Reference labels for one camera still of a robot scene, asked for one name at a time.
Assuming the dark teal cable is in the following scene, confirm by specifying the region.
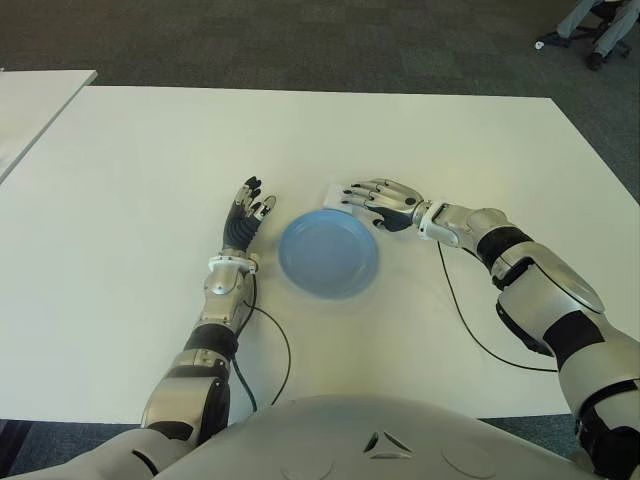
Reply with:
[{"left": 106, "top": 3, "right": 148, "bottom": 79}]
[{"left": 229, "top": 356, "right": 260, "bottom": 412}]

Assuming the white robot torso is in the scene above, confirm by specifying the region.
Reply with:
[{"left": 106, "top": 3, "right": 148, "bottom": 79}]
[{"left": 164, "top": 393, "right": 596, "bottom": 480}]

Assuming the blue plate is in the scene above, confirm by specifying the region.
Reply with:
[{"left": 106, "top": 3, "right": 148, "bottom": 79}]
[{"left": 277, "top": 208, "right": 381, "bottom": 301}]

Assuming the thin black cable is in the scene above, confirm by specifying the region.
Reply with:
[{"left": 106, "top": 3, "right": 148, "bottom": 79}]
[
  {"left": 436, "top": 240, "right": 560, "bottom": 374},
  {"left": 246, "top": 269, "right": 293, "bottom": 407}
]

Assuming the white side table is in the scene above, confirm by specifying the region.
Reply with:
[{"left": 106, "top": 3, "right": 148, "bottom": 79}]
[{"left": 0, "top": 69, "right": 98, "bottom": 184}]

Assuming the white charger block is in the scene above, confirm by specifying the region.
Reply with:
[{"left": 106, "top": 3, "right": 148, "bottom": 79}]
[{"left": 323, "top": 182, "right": 359, "bottom": 214}]

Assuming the black office chair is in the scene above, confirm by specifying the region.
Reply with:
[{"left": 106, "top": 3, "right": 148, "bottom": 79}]
[{"left": 537, "top": 0, "right": 632, "bottom": 59}]

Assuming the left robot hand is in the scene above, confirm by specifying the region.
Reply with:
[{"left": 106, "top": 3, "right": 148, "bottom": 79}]
[{"left": 221, "top": 174, "right": 278, "bottom": 259}]

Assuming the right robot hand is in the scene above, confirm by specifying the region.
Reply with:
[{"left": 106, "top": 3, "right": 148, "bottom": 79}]
[{"left": 339, "top": 176, "right": 426, "bottom": 234}]

